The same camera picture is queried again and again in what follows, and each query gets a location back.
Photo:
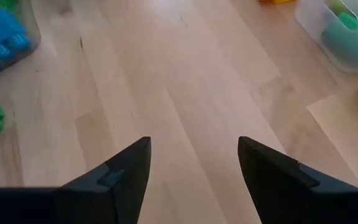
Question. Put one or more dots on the light green rounded bar block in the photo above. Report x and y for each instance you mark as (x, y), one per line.
(340, 5)

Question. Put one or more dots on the small clear plastic bin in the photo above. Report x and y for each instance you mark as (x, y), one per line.
(309, 21)

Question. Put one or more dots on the yellow stud block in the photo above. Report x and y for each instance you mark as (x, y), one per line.
(277, 1)

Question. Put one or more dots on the green cylinder block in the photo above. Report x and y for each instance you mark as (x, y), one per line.
(350, 46)

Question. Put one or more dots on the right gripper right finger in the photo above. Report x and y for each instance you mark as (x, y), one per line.
(275, 193)

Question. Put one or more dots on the large clear plastic bin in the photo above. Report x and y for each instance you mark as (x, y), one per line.
(34, 37)

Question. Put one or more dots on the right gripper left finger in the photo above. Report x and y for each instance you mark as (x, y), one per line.
(120, 193)

